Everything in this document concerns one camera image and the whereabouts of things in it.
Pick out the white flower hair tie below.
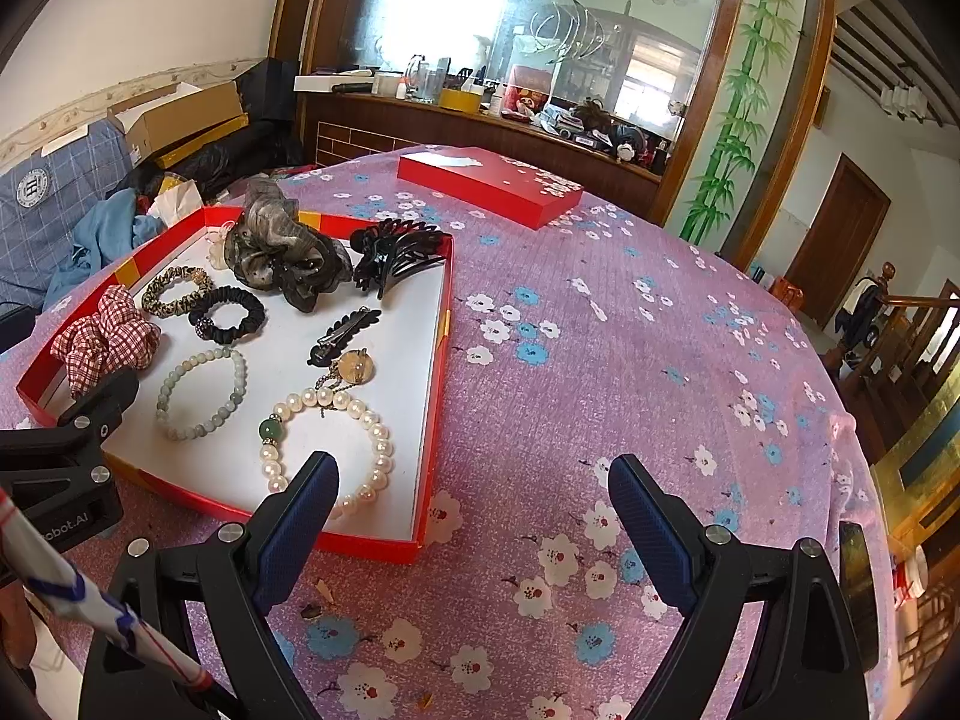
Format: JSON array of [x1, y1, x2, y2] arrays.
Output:
[[204, 229, 241, 271]]

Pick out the black plastic bags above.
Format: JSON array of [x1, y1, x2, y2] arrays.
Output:
[[127, 60, 316, 196]]

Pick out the large wood-framed mirror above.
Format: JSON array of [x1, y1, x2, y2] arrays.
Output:
[[300, 0, 751, 166]]

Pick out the wooden sideboard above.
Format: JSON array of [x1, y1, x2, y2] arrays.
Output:
[[296, 86, 668, 226]]

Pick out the brown wooden door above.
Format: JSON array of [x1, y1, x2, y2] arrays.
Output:
[[784, 154, 893, 331]]

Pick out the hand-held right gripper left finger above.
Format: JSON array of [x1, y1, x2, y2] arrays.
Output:
[[79, 450, 342, 720]]

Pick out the brown cardboard box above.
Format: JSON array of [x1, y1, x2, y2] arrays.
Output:
[[107, 81, 248, 158]]

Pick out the dark leaf hair barrette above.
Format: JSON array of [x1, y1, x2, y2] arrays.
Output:
[[309, 306, 382, 370]]

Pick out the white striped wrapped rod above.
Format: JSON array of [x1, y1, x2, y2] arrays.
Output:
[[0, 487, 218, 695]]

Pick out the wooden stair railing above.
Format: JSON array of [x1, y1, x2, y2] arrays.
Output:
[[825, 262, 960, 466]]

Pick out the red plaid scrunchie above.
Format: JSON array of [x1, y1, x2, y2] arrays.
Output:
[[51, 285, 162, 398]]

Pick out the round gold pendant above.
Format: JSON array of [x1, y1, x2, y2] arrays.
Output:
[[330, 347, 376, 391]]

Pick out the white plastic bag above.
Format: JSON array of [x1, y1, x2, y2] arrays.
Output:
[[146, 176, 203, 222]]

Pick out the light blue cloth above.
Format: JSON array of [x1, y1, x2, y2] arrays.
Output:
[[45, 187, 162, 301]]

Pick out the white ceiling lamp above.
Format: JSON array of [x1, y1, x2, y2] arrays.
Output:
[[881, 82, 931, 121]]

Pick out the black scrunchie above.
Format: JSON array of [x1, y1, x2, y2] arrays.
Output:
[[187, 286, 267, 347]]

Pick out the glossy black hair claw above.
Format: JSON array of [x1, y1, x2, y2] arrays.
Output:
[[351, 217, 452, 302]]

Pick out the leopard print scrunchie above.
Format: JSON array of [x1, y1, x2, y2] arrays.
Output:
[[141, 265, 212, 318]]

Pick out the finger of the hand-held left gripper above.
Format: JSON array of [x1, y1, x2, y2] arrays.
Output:
[[54, 367, 142, 458], [0, 426, 115, 496]]

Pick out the bamboo wall painting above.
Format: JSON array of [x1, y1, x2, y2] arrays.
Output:
[[679, 0, 807, 248]]

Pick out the grey organza hair bow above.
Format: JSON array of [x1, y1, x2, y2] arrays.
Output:
[[223, 178, 353, 314]]

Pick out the golden framed panel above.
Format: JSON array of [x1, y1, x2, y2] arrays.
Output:
[[874, 390, 960, 541]]

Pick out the red box tray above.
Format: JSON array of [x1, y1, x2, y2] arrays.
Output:
[[15, 204, 457, 567]]

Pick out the red box lid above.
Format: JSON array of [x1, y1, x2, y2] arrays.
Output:
[[396, 148, 584, 232]]

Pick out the red gift box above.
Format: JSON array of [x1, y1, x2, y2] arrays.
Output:
[[506, 64, 556, 117]]

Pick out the pale jade bead bracelet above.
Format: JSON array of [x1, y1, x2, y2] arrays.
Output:
[[156, 347, 248, 442]]

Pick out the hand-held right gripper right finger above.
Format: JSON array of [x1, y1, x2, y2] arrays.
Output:
[[607, 454, 882, 720]]

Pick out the black and white jacket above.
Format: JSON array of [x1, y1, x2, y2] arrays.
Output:
[[836, 277, 882, 346]]

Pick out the white pearl bracelet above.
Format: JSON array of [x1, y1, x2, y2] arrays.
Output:
[[259, 384, 396, 526]]

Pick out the flat white box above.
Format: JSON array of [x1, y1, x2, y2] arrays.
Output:
[[294, 75, 376, 95]]

